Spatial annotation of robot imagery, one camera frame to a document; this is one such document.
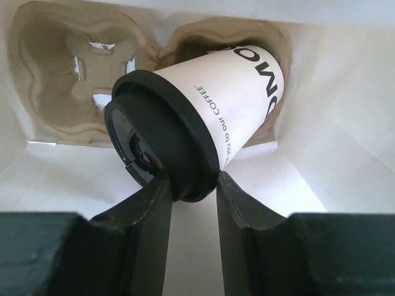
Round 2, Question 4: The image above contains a white paper cup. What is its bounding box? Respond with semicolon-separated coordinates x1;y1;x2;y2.
156;45;285;168

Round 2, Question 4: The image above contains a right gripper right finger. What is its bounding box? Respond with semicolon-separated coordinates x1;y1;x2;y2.
216;172;394;295

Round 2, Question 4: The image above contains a black lid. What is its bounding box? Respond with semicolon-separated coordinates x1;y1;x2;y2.
104;70;220;203

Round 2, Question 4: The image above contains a brown paper bag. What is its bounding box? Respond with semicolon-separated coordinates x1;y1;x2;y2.
1;1;394;295

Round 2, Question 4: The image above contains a beige pulp cup carrier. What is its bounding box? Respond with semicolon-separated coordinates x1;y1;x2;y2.
7;1;292;143

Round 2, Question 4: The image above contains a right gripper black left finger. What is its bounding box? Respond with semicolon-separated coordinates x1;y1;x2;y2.
1;173;172;295

